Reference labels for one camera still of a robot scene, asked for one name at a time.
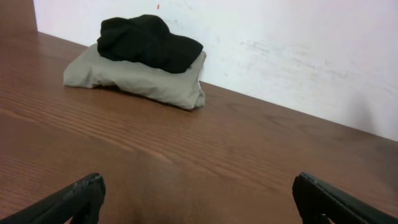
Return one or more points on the folded black garment on stack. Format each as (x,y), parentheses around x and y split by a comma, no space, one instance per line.
(147,39)

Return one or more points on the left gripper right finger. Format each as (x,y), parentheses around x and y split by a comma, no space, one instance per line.
(319,202)

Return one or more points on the folded khaki garment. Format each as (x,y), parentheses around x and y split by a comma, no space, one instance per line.
(90,70)

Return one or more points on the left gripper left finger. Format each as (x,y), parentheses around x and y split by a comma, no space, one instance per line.
(78,203)

